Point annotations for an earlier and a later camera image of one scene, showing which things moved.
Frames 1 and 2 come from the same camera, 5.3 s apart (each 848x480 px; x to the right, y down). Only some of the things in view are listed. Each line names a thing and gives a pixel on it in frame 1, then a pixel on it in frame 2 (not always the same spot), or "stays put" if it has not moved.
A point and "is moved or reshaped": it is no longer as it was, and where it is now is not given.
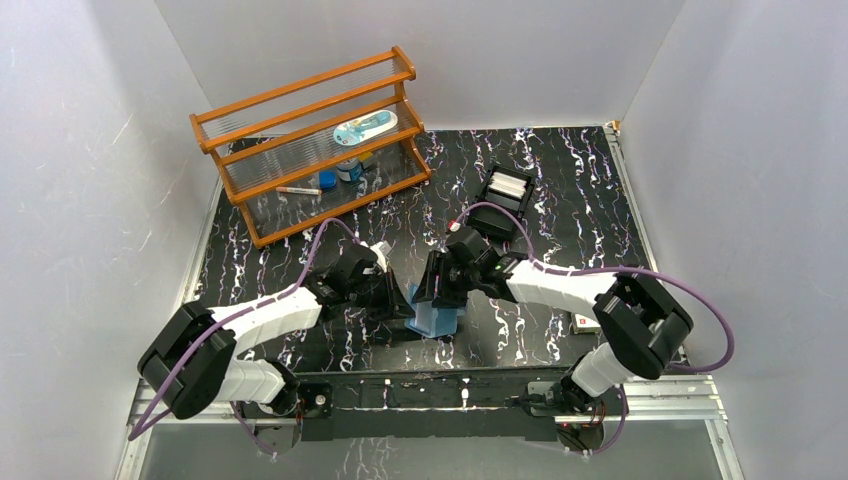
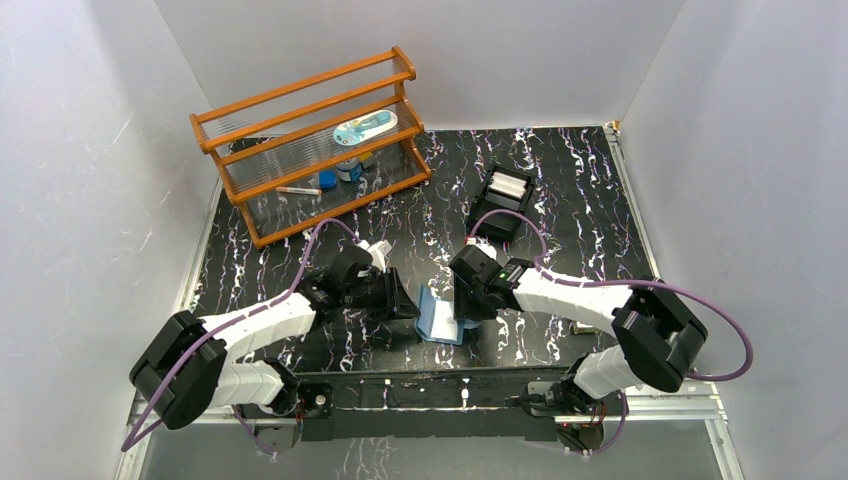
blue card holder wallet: x=429 y=320 is moved or reshaped
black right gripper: x=437 y=264 → x=463 y=307
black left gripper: x=387 y=291 stays put
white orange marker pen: x=300 y=190 stays put
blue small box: x=327 y=179 stays put
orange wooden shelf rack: x=301 y=154 stays put
